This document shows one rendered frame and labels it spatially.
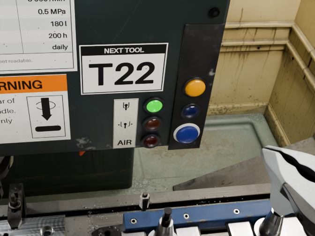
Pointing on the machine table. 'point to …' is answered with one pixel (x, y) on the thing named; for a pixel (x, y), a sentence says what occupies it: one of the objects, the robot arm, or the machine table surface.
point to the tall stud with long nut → (144, 201)
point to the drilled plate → (35, 224)
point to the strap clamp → (18, 211)
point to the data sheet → (37, 36)
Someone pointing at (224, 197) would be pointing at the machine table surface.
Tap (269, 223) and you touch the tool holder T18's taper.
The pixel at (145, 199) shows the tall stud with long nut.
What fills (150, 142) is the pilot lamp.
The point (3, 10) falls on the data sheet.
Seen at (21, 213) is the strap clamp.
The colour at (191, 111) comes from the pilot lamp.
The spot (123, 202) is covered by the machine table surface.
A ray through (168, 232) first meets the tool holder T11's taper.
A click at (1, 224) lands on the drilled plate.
